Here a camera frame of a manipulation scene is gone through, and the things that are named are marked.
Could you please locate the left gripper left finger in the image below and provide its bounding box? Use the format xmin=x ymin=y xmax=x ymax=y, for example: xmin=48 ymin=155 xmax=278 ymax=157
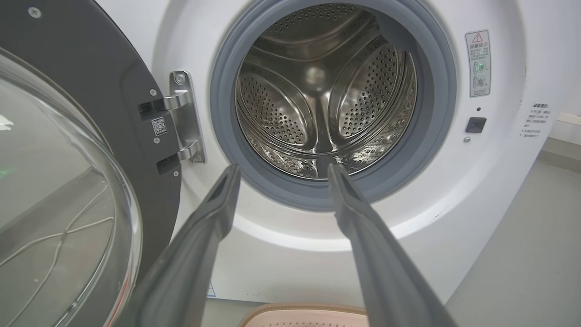
xmin=116 ymin=164 xmax=242 ymax=327

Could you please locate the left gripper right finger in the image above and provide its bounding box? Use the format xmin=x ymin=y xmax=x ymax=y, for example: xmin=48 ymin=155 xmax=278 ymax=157
xmin=328 ymin=163 xmax=457 ymax=327

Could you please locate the cream perforated laundry basket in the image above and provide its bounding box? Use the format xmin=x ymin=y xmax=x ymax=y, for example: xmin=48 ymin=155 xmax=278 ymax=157
xmin=238 ymin=303 xmax=368 ymax=327

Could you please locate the black washer door with glass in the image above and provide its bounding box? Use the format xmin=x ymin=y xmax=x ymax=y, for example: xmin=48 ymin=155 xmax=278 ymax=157
xmin=0 ymin=0 xmax=182 ymax=327

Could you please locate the white front-load washing machine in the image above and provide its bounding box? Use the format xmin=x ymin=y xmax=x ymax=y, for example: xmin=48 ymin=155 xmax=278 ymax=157
xmin=95 ymin=0 xmax=581 ymax=314

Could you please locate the silver metal door hinge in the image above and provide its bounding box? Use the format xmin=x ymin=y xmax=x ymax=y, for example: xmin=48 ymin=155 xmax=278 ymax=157
xmin=162 ymin=70 xmax=206 ymax=164

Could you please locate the grey rubber door gasket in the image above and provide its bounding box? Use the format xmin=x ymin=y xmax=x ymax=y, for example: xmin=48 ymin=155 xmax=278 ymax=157
xmin=210 ymin=0 xmax=458 ymax=212

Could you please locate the perforated stainless steel drum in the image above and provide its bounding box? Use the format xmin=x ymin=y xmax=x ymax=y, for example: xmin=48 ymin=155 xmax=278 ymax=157
xmin=235 ymin=4 xmax=417 ymax=180

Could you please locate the white text label sticker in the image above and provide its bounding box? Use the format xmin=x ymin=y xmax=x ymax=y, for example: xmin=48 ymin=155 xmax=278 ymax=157
xmin=522 ymin=102 xmax=552 ymax=139

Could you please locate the grey warning label sticker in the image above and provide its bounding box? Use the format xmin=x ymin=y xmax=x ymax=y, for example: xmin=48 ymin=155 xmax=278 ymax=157
xmin=465 ymin=30 xmax=492 ymax=98

